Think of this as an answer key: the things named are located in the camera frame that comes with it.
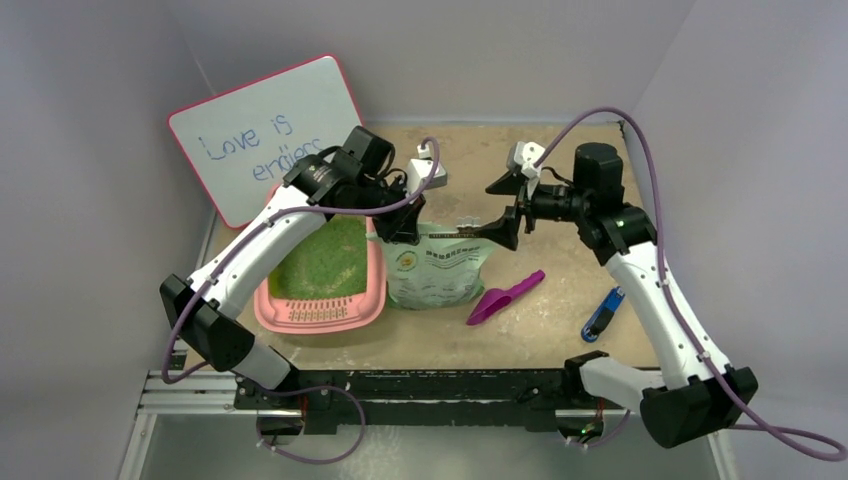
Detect blue black stapler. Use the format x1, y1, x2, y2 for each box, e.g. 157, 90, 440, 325
580, 286, 625, 343

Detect purple plastic scoop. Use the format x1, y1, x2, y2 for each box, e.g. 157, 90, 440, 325
465, 270, 546, 326

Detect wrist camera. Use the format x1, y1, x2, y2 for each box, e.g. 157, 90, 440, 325
506, 141, 545, 179
404, 145, 448, 194

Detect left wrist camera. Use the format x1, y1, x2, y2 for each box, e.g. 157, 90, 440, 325
404, 145, 448, 194

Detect green litter bag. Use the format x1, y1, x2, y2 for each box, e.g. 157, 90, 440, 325
373, 222, 496, 310

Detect whiteboard with pink frame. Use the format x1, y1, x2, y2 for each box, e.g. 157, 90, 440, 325
167, 55, 361, 228

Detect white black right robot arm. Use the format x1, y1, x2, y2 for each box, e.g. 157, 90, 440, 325
480, 142, 758, 449

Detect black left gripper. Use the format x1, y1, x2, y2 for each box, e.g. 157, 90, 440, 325
353, 175, 426, 246

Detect pink green litter box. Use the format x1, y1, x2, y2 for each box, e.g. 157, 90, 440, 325
253, 217, 387, 335

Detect green fresh litter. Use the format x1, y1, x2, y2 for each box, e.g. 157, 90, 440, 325
268, 216, 368, 300

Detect aluminium frame rails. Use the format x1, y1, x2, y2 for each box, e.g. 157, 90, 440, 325
136, 370, 300, 419

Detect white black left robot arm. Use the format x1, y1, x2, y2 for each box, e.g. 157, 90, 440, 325
159, 126, 440, 409

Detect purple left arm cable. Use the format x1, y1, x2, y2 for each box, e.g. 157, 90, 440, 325
160, 137, 441, 386

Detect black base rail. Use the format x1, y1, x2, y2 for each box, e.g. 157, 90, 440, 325
234, 368, 621, 435

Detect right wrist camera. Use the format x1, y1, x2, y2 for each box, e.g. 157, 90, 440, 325
506, 141, 545, 179

